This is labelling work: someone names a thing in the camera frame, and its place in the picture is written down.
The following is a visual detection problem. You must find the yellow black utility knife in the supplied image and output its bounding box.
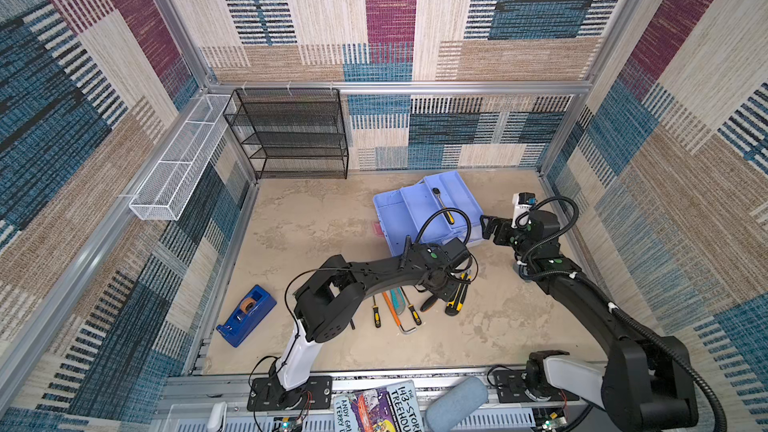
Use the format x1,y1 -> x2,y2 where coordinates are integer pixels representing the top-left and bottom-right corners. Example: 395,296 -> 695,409
444,273 -> 471,317

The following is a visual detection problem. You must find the grey foam roller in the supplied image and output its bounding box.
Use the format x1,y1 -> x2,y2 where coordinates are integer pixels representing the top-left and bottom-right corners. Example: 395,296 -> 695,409
425,377 -> 488,432

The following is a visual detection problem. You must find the orange handled hex key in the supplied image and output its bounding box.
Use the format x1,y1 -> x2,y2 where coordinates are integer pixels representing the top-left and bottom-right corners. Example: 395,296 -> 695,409
382,291 -> 421,335

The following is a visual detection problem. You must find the small yellow black screwdriver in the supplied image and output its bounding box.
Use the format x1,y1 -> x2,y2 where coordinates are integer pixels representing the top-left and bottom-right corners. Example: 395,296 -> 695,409
372,295 -> 382,329

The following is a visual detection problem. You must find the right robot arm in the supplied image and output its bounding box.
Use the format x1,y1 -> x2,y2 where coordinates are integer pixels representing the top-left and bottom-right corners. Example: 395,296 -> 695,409
480,210 -> 728,431

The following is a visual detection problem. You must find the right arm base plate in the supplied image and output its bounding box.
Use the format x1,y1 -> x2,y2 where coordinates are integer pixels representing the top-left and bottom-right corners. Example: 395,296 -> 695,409
489,367 -> 580,404

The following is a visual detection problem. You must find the yellow handled ratchet wrench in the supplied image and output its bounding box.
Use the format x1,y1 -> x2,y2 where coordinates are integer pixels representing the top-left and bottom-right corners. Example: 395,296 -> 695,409
432,187 -> 455,225

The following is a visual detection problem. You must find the white wire mesh basket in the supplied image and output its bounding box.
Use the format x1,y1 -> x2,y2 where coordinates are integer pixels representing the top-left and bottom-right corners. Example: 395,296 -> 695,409
129,94 -> 229,221

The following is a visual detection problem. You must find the blue tape dispenser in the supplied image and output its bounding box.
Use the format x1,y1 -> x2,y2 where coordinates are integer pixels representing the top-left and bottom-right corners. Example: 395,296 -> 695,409
216,285 -> 276,348

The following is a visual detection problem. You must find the black mesh shelf rack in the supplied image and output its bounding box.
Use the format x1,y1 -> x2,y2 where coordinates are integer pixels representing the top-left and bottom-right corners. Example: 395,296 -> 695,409
223,88 -> 349,180

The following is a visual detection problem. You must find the long black screwdriver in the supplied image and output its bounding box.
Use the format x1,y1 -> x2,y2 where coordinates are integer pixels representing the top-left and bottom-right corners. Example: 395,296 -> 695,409
400,287 -> 422,326

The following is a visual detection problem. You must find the blue white plastic toolbox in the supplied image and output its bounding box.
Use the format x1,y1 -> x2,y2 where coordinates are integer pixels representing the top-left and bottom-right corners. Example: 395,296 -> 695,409
373,171 -> 483,256

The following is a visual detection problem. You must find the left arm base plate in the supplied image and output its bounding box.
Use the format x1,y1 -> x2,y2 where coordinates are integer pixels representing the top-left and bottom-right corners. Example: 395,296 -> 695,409
246,375 -> 333,412

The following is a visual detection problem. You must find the colourful children's book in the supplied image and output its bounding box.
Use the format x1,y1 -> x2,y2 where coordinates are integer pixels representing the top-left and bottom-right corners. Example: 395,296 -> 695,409
333,380 -> 425,432

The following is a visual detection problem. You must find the teal utility knife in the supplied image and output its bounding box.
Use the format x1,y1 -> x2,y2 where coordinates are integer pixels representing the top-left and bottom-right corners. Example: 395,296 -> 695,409
389,288 -> 406,316

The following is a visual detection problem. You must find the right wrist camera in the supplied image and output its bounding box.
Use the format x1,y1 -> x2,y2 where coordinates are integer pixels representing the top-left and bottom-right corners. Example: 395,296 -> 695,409
513,192 -> 537,228

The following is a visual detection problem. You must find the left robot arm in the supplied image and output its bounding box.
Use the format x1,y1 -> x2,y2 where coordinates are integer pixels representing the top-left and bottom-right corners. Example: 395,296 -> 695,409
274,238 -> 473,391

